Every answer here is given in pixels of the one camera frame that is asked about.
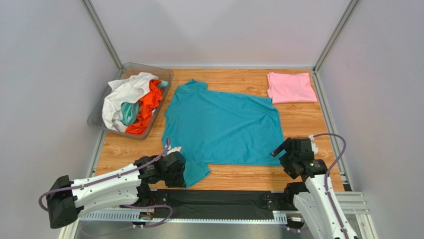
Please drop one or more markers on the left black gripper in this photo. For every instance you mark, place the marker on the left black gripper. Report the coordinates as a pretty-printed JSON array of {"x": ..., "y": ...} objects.
[{"x": 179, "y": 181}]

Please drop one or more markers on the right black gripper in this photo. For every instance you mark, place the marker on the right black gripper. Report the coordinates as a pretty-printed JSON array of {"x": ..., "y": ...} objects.
[{"x": 290, "y": 151}]

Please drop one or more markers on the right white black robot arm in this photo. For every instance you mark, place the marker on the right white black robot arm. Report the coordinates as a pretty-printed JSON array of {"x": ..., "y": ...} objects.
[{"x": 314, "y": 196}]

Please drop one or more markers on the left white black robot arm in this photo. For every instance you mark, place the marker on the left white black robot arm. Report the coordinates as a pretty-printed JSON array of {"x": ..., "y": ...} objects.
[{"x": 68, "y": 199}]

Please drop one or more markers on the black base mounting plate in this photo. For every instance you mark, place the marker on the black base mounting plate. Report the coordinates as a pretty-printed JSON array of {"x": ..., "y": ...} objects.
[{"x": 225, "y": 205}]

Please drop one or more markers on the folded pink t shirt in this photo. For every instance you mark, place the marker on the folded pink t shirt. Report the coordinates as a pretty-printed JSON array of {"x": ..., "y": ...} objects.
[{"x": 290, "y": 88}]

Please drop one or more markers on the orange t shirt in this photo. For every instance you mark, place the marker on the orange t shirt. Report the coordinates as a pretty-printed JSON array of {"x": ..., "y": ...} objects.
[{"x": 148, "y": 104}]

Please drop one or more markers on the light teal t shirt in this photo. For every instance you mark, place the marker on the light teal t shirt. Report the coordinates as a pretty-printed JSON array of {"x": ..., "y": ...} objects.
[{"x": 130, "y": 112}]

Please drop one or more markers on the clear plastic bin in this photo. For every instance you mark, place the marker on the clear plastic bin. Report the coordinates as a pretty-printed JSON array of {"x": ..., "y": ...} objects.
[{"x": 128, "y": 69}]

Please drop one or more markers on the white t shirt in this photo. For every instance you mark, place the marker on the white t shirt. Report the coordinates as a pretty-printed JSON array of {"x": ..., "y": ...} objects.
[{"x": 125, "y": 90}]

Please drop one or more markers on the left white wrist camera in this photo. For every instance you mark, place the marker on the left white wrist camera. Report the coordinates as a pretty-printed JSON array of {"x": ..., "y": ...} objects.
[{"x": 174, "y": 149}]

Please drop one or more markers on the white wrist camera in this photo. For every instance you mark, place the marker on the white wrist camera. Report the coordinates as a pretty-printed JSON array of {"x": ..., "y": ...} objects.
[
  {"x": 174, "y": 149},
  {"x": 313, "y": 144}
]

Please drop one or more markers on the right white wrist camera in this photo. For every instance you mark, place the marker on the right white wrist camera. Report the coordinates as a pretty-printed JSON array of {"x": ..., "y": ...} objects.
[{"x": 313, "y": 144}]

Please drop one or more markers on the aluminium front rail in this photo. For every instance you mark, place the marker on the aluminium front rail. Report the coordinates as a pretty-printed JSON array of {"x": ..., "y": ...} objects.
[{"x": 351, "y": 203}]

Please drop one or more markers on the left aluminium frame post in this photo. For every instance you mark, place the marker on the left aluminium frame post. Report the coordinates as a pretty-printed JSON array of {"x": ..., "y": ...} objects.
[{"x": 93, "y": 15}]

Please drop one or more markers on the aluminium frame post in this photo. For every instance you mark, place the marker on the aluminium frame post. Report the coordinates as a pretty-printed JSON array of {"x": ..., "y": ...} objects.
[
  {"x": 93, "y": 15},
  {"x": 342, "y": 23}
]

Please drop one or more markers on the right aluminium frame post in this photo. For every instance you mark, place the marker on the right aluminium frame post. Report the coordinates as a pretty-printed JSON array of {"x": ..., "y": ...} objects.
[{"x": 342, "y": 23}]

